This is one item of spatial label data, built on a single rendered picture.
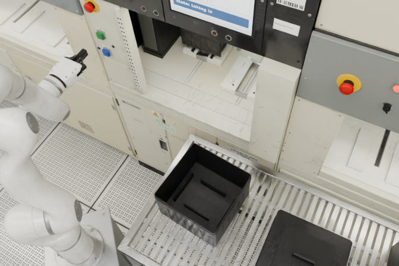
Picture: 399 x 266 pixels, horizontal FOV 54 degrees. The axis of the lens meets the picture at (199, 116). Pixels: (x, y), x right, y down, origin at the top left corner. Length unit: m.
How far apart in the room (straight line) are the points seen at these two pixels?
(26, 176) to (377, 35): 0.99
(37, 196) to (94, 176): 1.48
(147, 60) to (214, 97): 0.40
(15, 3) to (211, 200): 1.63
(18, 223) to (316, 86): 0.99
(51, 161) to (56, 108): 1.46
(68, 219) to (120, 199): 1.29
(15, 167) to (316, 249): 1.04
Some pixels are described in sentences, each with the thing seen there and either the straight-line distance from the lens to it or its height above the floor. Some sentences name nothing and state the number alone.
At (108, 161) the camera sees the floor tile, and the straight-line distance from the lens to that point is 2.71.
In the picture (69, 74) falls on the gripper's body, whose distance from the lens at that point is 1.54.
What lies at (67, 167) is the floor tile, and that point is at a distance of 2.78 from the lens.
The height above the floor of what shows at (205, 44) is 0.99.
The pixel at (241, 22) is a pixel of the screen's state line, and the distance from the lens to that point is 1.19.
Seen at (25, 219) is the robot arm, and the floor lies 1.18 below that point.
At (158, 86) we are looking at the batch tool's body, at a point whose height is 0.87.
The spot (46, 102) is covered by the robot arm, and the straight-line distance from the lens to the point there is 1.38.
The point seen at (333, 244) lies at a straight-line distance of 1.56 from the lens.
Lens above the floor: 2.31
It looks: 56 degrees down
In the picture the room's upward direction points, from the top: 5 degrees counter-clockwise
